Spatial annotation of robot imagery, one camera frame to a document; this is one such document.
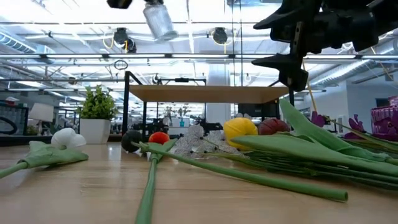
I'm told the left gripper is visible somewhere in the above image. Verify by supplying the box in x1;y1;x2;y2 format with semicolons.
106;0;164;9

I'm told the black monitor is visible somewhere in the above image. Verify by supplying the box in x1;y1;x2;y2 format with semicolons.
238;102;280;118

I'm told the clear ribbed glass vase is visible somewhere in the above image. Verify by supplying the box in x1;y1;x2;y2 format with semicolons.
142;2;179;43

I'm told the white grey artificial orchid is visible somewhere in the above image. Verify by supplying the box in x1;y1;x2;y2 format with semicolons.
172;124;246;159

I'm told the purple artificial orchid spray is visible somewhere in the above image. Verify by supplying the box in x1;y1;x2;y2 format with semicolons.
310;110;398;141

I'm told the dark red artificial tulip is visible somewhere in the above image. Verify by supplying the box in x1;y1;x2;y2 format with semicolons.
257;98;398;162

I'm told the black cable loop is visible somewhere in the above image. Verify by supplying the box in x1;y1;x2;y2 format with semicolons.
114;59;129;71

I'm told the thin black hanging cable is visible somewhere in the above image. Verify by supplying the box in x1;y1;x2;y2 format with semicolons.
239;0;243;85
231;0;234;85

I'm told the wooden shelf with black frame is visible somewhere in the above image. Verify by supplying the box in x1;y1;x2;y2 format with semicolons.
121;70;296;147

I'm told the white lamp shade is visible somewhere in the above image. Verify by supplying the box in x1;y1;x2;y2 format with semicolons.
29;102;55;123

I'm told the white artificial tulip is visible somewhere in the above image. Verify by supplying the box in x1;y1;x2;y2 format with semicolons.
0;127;90;180

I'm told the black ceiling cord reel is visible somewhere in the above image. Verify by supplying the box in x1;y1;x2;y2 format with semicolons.
212;27;229;45
113;27;137;54

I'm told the yellow hanging cable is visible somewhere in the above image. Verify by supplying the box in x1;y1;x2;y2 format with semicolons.
302;60;318;113

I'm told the green plant in white pot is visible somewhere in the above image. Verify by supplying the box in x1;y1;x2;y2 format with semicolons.
76;84;119;145

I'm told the orange artificial tulip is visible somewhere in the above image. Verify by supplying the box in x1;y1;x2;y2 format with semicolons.
134;131;178;224

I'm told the yellow artificial tulip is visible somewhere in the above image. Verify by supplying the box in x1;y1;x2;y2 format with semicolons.
223;117;398;178

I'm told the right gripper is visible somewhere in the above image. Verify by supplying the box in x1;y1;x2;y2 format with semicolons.
251;0;398;93

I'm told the black aluminium frame rail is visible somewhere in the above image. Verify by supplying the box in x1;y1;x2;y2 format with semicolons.
0;134;123;147

